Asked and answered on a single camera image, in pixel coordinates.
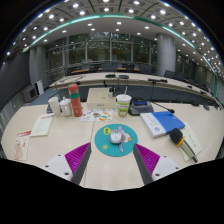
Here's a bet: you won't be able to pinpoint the blue white book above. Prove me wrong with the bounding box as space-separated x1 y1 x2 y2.
139 110 186 139

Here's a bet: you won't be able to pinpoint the black gooseneck microphone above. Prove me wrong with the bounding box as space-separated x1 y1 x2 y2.
151 100 176 114

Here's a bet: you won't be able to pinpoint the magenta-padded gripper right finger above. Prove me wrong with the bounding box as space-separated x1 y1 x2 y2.
132 142 182 186

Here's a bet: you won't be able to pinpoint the red bottle with green band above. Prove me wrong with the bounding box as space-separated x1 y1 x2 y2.
67 83 83 118

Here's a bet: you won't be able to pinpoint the colourful sticker sheet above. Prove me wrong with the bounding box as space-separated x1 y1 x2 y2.
80 109 114 123

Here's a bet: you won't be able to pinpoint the black desk conference console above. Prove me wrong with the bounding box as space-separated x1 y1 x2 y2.
127 97 155 116

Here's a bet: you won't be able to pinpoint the ceiling lights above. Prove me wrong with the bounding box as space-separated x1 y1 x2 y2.
6 0 224 73

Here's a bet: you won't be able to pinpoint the dark office chairs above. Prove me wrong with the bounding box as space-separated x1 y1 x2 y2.
79 61 214 94

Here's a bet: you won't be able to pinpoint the green white cup with straw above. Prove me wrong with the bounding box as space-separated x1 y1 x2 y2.
115 85 132 118

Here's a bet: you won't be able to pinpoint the grey box appliance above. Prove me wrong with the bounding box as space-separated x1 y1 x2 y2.
22 84 38 103

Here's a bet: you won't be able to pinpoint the white booklet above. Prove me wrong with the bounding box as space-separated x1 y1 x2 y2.
30 113 55 138

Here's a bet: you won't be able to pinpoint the beige cardboard box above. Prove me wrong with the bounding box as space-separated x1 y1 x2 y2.
86 87 117 110

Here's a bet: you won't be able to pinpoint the white printed paper sheet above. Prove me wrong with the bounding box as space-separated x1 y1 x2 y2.
178 121 203 162

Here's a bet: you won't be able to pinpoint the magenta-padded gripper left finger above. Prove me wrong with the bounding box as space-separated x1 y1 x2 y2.
43 142 93 186

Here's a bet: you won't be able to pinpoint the white paper cup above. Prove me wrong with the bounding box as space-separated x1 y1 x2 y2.
47 96 62 118

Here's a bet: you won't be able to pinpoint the white standing appliance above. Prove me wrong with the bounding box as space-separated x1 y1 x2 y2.
34 79 45 97

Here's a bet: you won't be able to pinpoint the red white leaflet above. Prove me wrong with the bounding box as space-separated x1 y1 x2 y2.
13 129 33 162

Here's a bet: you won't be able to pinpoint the black handheld microphone yellow ring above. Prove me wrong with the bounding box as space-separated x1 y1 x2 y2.
169 127 199 164

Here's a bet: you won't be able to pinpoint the round teal cartoon mouse pad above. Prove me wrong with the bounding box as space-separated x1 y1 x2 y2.
94 123 139 158

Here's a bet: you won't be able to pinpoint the silver grey computer mouse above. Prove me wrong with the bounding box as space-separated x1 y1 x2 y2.
109 128 124 145

